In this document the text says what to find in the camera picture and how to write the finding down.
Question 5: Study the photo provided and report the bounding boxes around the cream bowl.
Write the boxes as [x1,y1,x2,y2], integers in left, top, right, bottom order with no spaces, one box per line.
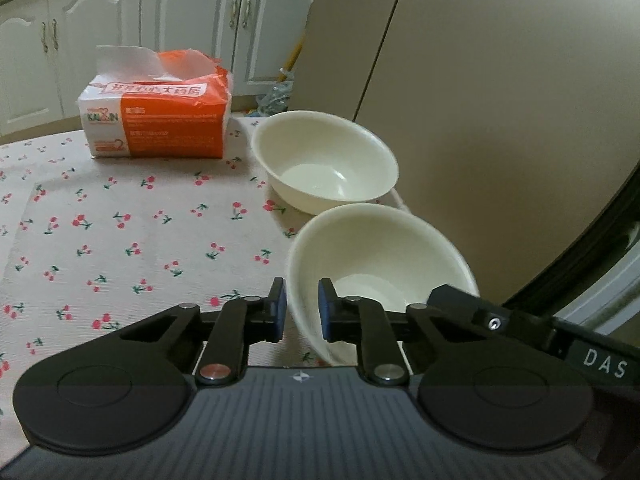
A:
[252,110,399,214]
[285,204,480,365]

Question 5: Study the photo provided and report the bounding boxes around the white kitchen cabinets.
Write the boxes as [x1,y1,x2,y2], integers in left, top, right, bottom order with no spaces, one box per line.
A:
[1,0,314,140]

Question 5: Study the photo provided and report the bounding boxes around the cherry print tablecloth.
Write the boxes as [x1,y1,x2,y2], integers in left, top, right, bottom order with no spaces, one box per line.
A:
[1,117,306,456]

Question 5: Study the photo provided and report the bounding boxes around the orange white tissue pack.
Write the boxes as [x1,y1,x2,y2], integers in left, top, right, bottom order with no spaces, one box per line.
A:
[77,46,233,158]

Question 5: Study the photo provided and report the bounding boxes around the beige refrigerator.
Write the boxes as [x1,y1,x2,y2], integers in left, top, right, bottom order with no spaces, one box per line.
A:
[291,0,639,301]

